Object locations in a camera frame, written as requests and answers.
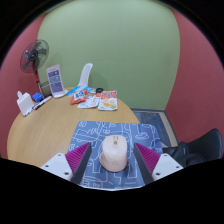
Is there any blue grey patterned mouse pad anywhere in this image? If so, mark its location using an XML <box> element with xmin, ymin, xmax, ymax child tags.
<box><xmin>66</xmin><ymin>120</ymin><xmax>165</xmax><ymax>191</ymax></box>

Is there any black red marker pen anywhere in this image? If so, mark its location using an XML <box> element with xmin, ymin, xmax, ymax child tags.
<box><xmin>33</xmin><ymin>95</ymin><xmax>53</xmax><ymax>111</ymax></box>

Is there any blue snack packet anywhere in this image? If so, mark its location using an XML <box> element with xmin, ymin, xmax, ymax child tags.
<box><xmin>66</xmin><ymin>85</ymin><xmax>95</xmax><ymax>97</ymax></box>

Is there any blue white sign stand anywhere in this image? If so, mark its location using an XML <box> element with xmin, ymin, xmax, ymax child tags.
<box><xmin>46</xmin><ymin>64</ymin><xmax>69</xmax><ymax>99</ymax></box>

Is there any red yellow snack packet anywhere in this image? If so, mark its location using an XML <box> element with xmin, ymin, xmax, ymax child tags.
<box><xmin>97</xmin><ymin>90</ymin><xmax>119</xmax><ymax>112</ymax></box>

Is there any black standing fan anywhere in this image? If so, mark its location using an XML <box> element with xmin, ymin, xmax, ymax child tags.
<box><xmin>19</xmin><ymin>39</ymin><xmax>51</xmax><ymax>85</ymax></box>

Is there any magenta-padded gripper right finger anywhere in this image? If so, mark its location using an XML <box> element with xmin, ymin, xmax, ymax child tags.
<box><xmin>133</xmin><ymin>142</ymin><xmax>185</xmax><ymax>185</ymax></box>

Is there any black office chair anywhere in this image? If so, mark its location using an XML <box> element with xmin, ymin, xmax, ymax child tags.
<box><xmin>163</xmin><ymin>128</ymin><xmax>224</xmax><ymax>168</ymax></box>

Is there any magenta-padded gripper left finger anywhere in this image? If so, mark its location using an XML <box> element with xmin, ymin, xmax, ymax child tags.
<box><xmin>40</xmin><ymin>141</ymin><xmax>94</xmax><ymax>185</ymax></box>

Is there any small blue box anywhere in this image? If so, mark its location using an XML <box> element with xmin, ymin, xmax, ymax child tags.
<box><xmin>31</xmin><ymin>92</ymin><xmax>45</xmax><ymax>103</ymax></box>

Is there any white tissue box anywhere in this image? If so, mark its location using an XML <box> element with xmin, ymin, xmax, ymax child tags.
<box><xmin>16</xmin><ymin>90</ymin><xmax>35</xmax><ymax>117</ymax></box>

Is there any white snack packet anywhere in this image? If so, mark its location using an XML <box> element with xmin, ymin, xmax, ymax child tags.
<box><xmin>77</xmin><ymin>94</ymin><xmax>101</xmax><ymax>110</ymax></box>

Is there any black white marker pen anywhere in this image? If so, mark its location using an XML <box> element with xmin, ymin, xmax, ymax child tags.
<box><xmin>24</xmin><ymin>106</ymin><xmax>36</xmax><ymax>117</ymax></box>

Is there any orange snack packet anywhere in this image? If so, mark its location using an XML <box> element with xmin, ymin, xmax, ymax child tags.
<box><xmin>69</xmin><ymin>88</ymin><xmax>90</xmax><ymax>106</ymax></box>

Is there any cream pink computer mouse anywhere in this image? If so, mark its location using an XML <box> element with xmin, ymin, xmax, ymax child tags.
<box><xmin>99</xmin><ymin>134</ymin><xmax>129</xmax><ymax>174</ymax></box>

